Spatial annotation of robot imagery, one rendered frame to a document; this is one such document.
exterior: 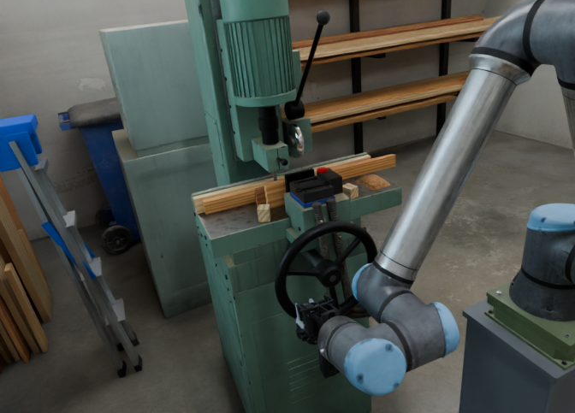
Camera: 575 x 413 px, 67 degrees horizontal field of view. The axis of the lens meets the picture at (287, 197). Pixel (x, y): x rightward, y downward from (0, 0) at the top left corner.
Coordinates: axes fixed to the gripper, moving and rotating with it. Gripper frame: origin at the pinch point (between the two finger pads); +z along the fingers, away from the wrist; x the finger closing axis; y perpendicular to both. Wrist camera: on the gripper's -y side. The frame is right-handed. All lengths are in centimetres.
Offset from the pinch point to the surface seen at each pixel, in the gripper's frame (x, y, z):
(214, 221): 11.5, 25.4, 26.8
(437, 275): -110, -43, 102
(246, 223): 3.8, 23.1, 20.5
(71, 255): 59, 20, 89
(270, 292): 0.7, 0.8, 24.9
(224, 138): -1, 49, 44
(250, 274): 5.9, 8.5, 22.2
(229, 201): 5.1, 29.5, 31.0
